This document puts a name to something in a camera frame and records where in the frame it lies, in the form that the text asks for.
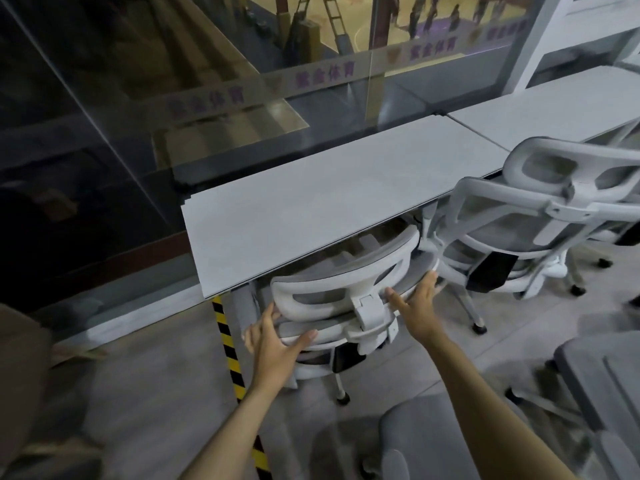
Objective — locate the person's left hand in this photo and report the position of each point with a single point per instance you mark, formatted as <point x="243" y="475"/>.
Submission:
<point x="270" y="352"/>

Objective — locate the person's right thumb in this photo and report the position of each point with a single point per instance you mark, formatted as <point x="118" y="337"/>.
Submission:
<point x="396" y="300"/>

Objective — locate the grey office chair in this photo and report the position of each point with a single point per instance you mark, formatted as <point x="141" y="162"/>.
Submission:
<point x="440" y="439"/>
<point x="600" y="394"/>

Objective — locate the white shelf unit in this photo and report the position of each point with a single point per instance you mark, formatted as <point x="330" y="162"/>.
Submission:
<point x="565" y="39"/>

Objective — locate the ladder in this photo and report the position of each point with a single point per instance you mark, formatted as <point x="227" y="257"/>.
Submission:
<point x="330" y="14"/>

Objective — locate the glass railing panel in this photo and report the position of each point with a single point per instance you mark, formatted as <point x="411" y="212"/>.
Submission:
<point x="150" y="119"/>

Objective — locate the yellow black hazard tape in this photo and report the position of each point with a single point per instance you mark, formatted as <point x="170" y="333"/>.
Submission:
<point x="232" y="367"/>

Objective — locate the grey desk leg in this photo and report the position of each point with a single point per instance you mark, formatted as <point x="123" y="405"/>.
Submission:
<point x="243" y="312"/>

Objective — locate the person's left forearm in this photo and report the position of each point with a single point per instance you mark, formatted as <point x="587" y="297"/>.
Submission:
<point x="227" y="432"/>

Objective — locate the frosted strip with purple print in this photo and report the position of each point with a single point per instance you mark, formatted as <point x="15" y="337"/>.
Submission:
<point x="320" y="77"/>

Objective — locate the person's right forearm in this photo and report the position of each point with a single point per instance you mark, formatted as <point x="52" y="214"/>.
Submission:
<point x="492" y="412"/>

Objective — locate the brown cardboard box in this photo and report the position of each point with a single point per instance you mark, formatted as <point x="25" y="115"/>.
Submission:
<point x="22" y="389"/>

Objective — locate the white mesh office chair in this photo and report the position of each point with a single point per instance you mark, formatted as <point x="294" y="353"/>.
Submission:
<point x="530" y="204"/>
<point x="345" y="274"/>

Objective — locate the person's left thumb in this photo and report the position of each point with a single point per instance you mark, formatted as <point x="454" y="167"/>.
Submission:
<point x="302" y="340"/>

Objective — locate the person's right hand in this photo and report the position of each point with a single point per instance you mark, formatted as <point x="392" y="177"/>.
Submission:
<point x="420" y="312"/>

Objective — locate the black hang tag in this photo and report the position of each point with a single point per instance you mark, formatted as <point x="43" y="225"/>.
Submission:
<point x="346" y="358"/>
<point x="492" y="272"/>

